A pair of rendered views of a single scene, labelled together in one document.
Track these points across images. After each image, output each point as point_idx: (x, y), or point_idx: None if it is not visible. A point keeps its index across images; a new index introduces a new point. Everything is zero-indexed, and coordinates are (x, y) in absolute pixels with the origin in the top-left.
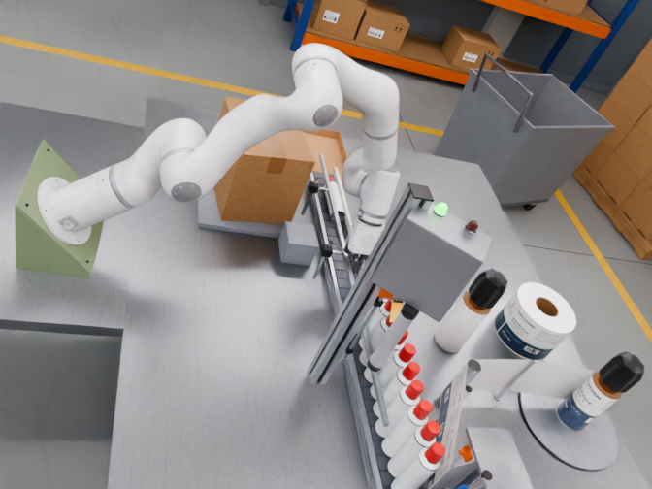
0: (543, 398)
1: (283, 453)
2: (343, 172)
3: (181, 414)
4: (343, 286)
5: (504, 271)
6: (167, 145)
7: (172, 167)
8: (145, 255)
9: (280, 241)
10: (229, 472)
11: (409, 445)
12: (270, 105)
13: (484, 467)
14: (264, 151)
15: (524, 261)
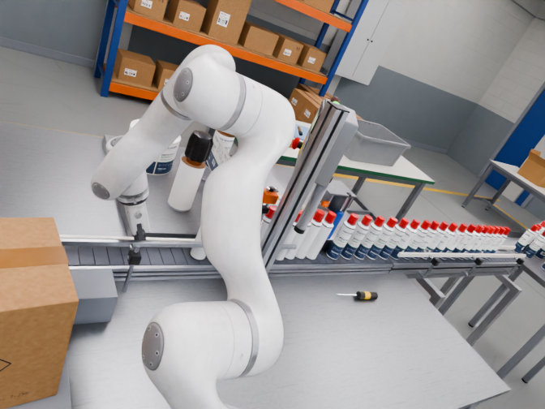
0: (204, 171)
1: (314, 319)
2: (132, 181)
3: (330, 389)
4: (148, 260)
5: (51, 147)
6: (238, 350)
7: (276, 337)
8: None
9: (83, 316)
10: (345, 350)
11: (316, 233)
12: (269, 166)
13: (345, 193)
14: (57, 270)
15: (30, 129)
